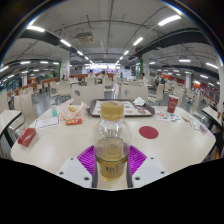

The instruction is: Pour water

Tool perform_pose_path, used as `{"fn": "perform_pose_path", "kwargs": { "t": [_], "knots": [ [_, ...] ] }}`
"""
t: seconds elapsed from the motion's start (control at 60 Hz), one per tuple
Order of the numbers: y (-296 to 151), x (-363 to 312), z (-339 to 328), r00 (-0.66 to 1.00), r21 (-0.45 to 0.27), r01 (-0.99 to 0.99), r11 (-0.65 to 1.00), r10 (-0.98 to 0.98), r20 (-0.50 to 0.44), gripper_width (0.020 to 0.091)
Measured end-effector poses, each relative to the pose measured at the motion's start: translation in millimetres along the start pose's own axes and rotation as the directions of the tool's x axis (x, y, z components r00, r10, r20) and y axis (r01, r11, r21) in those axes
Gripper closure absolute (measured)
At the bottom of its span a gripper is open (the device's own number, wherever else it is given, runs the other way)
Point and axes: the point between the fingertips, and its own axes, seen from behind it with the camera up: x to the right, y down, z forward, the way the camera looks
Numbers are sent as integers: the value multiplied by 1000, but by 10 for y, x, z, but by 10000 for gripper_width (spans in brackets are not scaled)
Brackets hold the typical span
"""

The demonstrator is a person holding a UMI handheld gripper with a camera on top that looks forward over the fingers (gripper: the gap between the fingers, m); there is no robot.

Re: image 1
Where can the small blue bottle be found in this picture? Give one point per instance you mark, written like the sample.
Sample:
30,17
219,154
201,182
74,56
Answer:
54,111

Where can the white paper slip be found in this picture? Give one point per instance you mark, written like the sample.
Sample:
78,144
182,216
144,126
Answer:
46,122

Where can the red paper cup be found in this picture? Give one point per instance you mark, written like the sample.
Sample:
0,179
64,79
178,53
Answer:
172,104

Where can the group of ceiling lights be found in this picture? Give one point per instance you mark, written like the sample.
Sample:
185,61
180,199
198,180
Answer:
169,20

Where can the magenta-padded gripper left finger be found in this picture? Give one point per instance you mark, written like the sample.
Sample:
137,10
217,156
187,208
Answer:
85,160

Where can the red flat box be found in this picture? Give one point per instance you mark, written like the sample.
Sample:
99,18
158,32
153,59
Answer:
26,136

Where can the small red sauce packet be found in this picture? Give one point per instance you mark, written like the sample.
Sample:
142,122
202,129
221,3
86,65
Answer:
74,121
185,118

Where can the ceiling air conditioner unit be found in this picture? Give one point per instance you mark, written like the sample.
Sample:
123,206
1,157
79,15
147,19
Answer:
84,36

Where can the group of beige chairs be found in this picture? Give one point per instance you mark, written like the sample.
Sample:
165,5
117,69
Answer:
88,93

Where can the beige neighbouring table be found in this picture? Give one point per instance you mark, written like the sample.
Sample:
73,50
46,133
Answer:
210,115
8,118

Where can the flat round red coaster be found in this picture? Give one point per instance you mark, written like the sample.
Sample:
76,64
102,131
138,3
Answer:
148,132

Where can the brown food tray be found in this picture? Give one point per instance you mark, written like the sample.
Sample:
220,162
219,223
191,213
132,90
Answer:
90,112

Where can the white napkin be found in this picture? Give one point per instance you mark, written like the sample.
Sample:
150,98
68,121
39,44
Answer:
139,101

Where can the clear plastic packet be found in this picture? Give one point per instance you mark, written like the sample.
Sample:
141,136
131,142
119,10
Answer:
196,125

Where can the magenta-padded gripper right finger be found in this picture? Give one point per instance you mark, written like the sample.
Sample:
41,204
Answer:
137,160

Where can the clear bottle with yellow cap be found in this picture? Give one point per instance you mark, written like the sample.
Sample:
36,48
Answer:
112,150

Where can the clear plastic food bag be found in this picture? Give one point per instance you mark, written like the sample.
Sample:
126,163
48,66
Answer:
71,111

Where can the printed paper tray liner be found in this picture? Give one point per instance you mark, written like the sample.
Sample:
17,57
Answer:
136,110

